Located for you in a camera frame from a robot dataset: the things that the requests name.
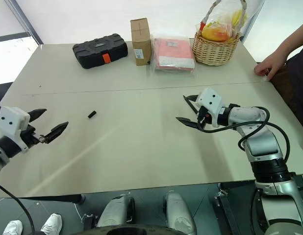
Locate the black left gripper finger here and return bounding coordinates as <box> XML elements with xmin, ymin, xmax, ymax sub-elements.
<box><xmin>44</xmin><ymin>121</ymin><xmax>69</xmax><ymax>144</ymax></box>
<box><xmin>26</xmin><ymin>108</ymin><xmax>48</xmax><ymax>122</ymax></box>

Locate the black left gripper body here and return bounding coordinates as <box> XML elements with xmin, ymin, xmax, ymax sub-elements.
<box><xmin>20</xmin><ymin>125</ymin><xmax>48</xmax><ymax>148</ymax></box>

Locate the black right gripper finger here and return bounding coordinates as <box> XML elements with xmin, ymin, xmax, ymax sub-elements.
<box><xmin>175</xmin><ymin>117</ymin><xmax>204</xmax><ymax>131</ymax></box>
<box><xmin>182</xmin><ymin>94</ymin><xmax>200</xmax><ymax>116</ymax></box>

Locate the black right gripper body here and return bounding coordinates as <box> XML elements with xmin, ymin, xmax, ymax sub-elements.
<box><xmin>197</xmin><ymin>105</ymin><xmax>211</xmax><ymax>128</ymax></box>

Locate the person's bare hand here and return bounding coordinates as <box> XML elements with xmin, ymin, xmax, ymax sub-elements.
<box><xmin>253</xmin><ymin>52</ymin><xmax>287</xmax><ymax>81</ymax></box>

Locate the red packet in plastic bag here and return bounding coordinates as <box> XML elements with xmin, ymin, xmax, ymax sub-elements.
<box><xmin>150</xmin><ymin>31</ymin><xmax>197</xmax><ymax>74</ymax></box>

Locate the bagged yellow and orange fruit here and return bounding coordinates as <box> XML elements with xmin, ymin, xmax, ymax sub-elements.
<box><xmin>196</xmin><ymin>0</ymin><xmax>248</xmax><ymax>43</ymax></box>

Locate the brown cardboard box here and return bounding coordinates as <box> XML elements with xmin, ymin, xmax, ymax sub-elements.
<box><xmin>130</xmin><ymin>17</ymin><xmax>152</xmax><ymax>67</ymax></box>

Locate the black toolbox with orange latch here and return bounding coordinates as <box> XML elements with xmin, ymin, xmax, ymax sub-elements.
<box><xmin>72</xmin><ymin>33</ymin><xmax>129</xmax><ymax>70</ymax></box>

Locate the white sneaker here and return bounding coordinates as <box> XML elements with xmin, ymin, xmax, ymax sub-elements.
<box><xmin>2</xmin><ymin>219</ymin><xmax>24</xmax><ymax>235</ymax></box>
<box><xmin>40</xmin><ymin>213</ymin><xmax>63</xmax><ymax>235</ymax></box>

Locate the silver right robot leg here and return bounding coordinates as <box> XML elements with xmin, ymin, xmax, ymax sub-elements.
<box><xmin>164</xmin><ymin>191</ymin><xmax>198</xmax><ymax>235</ymax></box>

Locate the silver robot leg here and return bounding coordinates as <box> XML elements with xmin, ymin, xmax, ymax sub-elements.
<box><xmin>96</xmin><ymin>194</ymin><xmax>135</xmax><ymax>229</ymax></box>
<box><xmin>164</xmin><ymin>191</ymin><xmax>198</xmax><ymax>235</ymax></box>

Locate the silver left robot leg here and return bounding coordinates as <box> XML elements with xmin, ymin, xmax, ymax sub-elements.
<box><xmin>96</xmin><ymin>194</ymin><xmax>135</xmax><ymax>229</ymax></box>

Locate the person's dark clothed body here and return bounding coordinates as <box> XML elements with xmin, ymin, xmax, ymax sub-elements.
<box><xmin>271</xmin><ymin>42</ymin><xmax>303</xmax><ymax>136</ymax></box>

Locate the dark rounded robot torso edge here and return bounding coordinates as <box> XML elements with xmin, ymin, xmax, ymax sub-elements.
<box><xmin>75</xmin><ymin>224</ymin><xmax>191</xmax><ymax>235</ymax></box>

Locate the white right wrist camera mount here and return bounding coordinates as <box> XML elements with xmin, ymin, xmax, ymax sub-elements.
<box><xmin>195</xmin><ymin>87</ymin><xmax>227</xmax><ymax>121</ymax></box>

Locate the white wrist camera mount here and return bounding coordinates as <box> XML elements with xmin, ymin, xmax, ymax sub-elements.
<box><xmin>195</xmin><ymin>87</ymin><xmax>227</xmax><ymax>121</ymax></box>
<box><xmin>0</xmin><ymin>106</ymin><xmax>31</xmax><ymax>154</ymax></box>

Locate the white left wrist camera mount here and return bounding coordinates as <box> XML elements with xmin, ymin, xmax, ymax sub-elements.
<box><xmin>0</xmin><ymin>106</ymin><xmax>31</xmax><ymax>154</ymax></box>

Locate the woven wicker basket with handle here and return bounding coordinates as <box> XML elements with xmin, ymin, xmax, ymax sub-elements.
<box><xmin>192</xmin><ymin>0</ymin><xmax>248</xmax><ymax>67</ymax></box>

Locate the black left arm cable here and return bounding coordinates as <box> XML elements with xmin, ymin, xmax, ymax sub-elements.
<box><xmin>0</xmin><ymin>182</ymin><xmax>36</xmax><ymax>235</ymax></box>

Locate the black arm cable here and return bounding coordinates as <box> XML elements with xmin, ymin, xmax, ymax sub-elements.
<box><xmin>0</xmin><ymin>182</ymin><xmax>36</xmax><ymax>235</ymax></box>
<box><xmin>197</xmin><ymin>106</ymin><xmax>291</xmax><ymax>163</ymax></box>

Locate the dark window frame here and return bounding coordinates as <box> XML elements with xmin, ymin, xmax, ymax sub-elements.
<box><xmin>0</xmin><ymin>0</ymin><xmax>45</xmax><ymax>45</ymax></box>

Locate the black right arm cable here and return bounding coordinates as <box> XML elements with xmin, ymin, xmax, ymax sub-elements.
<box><xmin>197</xmin><ymin>106</ymin><xmax>291</xmax><ymax>163</ymax></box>

